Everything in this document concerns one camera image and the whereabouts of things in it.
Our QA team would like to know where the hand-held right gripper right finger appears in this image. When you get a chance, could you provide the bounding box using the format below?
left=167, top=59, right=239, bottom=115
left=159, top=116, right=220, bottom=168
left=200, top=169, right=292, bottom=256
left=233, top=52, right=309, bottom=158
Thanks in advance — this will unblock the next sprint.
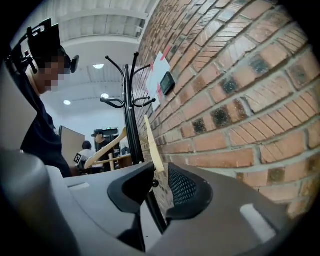
left=149, top=162, right=291, bottom=256

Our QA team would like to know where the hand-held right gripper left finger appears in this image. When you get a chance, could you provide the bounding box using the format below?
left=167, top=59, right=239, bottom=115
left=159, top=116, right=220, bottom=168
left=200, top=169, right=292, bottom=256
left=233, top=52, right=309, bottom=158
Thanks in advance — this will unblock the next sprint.
left=63, top=161, right=155, bottom=252

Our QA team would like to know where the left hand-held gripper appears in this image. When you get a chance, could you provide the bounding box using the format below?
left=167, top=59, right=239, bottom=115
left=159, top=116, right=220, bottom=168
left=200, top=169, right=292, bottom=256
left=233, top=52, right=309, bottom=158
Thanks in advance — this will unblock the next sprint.
left=73, top=153, right=87, bottom=170

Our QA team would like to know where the light wooden hanger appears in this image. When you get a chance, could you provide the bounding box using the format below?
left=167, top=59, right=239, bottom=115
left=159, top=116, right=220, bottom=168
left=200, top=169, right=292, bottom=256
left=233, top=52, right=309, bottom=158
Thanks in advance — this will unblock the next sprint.
left=141, top=103, right=165, bottom=173
left=84, top=126, right=128, bottom=170

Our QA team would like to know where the black coat rack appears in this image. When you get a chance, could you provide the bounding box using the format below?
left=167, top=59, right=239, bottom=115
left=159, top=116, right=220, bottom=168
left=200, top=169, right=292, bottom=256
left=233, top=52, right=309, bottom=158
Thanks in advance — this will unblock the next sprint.
left=99, top=51, right=168, bottom=236

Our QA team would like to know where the brown partition panel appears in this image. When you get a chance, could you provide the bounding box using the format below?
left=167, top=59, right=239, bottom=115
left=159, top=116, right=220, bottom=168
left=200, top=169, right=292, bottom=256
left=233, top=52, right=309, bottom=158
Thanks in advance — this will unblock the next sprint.
left=59, top=125, right=86, bottom=167

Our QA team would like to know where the brown wooden cabinet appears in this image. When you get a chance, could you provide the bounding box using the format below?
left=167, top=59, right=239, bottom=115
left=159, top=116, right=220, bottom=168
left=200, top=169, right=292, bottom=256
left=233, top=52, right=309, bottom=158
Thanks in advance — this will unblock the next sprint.
left=113, top=153, right=133, bottom=170

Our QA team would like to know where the person's black shirt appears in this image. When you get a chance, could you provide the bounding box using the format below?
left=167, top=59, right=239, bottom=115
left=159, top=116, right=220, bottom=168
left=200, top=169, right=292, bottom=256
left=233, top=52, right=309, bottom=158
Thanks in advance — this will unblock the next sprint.
left=7, top=57, right=73, bottom=179

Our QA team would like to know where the person's face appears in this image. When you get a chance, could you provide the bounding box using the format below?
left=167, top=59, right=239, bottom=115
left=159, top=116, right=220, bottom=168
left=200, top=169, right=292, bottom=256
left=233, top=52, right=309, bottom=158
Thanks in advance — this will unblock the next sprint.
left=33, top=46, right=73, bottom=96

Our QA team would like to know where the white paper with red tape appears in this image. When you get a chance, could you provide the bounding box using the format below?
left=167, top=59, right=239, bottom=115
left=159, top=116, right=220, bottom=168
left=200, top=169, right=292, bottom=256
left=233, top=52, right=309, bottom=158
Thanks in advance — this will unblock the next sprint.
left=145, top=46, right=173, bottom=112

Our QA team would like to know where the black body-worn monitor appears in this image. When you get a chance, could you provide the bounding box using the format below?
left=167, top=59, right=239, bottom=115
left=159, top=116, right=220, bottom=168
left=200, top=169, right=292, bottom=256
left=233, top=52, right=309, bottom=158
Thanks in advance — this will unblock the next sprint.
left=26, top=18, right=61, bottom=55

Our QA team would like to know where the black head camera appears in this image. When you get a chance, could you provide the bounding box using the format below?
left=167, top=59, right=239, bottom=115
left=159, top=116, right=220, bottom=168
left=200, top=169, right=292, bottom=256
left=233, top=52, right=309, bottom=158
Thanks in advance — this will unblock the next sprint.
left=70, top=54, right=81, bottom=74

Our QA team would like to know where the small wall display device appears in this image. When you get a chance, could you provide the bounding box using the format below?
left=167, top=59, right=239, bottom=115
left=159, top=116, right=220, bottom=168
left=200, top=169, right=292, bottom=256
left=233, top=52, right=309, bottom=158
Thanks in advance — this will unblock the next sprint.
left=159, top=71, right=177, bottom=97

